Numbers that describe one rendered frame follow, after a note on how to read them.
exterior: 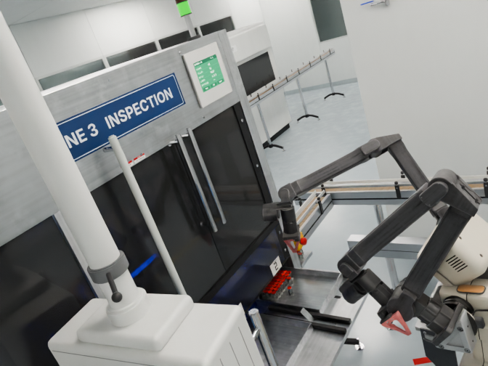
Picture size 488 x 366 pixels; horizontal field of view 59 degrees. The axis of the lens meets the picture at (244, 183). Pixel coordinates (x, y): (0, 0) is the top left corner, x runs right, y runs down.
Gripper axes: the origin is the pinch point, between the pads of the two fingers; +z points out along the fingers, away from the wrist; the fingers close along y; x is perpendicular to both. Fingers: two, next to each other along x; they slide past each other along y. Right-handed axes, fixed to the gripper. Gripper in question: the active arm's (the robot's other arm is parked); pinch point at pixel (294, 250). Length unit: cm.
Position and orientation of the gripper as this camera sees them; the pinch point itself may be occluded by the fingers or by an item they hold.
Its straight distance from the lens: 178.2
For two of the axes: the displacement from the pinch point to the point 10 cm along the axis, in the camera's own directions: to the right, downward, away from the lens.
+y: -1.5, 3.6, -9.2
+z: 1.9, 9.2, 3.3
